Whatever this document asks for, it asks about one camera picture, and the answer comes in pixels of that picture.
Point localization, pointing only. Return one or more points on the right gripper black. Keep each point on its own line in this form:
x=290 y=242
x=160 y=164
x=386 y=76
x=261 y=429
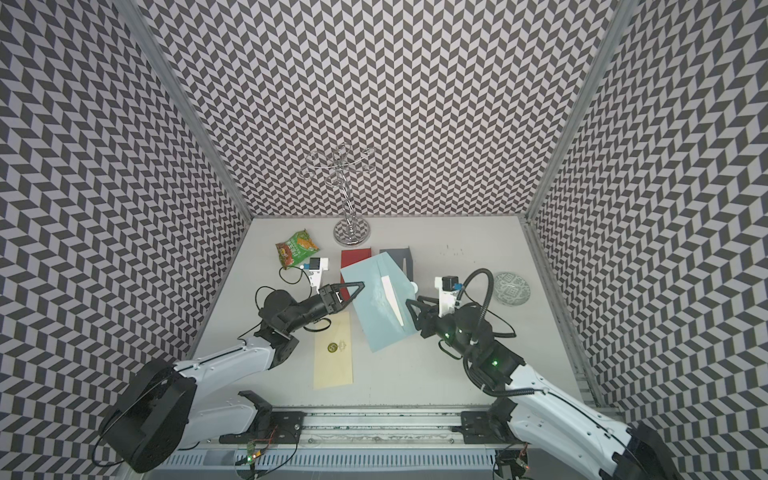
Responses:
x=427 y=318

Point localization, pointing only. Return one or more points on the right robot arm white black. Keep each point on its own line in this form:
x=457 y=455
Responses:
x=529 y=409

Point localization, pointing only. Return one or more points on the green snack bag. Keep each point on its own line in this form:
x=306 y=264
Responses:
x=297 y=249

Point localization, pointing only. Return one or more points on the cream yellow envelope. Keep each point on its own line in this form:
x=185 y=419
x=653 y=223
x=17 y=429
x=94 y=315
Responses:
x=333 y=363

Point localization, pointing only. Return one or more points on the light blue envelope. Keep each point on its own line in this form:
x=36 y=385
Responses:
x=381 y=305

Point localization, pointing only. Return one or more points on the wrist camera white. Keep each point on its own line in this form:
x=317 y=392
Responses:
x=448 y=288
x=314 y=268

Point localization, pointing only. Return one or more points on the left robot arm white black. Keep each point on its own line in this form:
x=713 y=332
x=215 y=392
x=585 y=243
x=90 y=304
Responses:
x=163 y=408

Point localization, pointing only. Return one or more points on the dark grey envelope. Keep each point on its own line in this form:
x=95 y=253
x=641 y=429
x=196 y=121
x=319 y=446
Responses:
x=403 y=259

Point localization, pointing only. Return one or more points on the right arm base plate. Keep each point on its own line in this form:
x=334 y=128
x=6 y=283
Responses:
x=506 y=421

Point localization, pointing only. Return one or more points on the aluminium front rail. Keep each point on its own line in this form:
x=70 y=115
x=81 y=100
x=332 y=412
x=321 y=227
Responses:
x=335 y=427

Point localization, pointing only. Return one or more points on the chrome wire stand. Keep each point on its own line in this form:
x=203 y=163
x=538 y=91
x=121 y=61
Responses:
x=338 y=164

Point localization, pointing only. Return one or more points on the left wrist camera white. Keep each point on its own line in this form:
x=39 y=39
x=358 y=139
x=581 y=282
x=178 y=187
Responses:
x=314 y=268

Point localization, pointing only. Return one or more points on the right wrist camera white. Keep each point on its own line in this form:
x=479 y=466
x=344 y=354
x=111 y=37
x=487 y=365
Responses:
x=448 y=288

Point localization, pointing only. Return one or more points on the patterned ceramic bowl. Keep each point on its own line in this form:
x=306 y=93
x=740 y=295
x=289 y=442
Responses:
x=511 y=289

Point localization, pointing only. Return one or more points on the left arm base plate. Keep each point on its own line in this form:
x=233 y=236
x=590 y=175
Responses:
x=279 y=427

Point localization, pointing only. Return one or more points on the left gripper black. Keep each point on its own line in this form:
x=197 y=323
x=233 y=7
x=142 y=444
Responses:
x=330 y=296

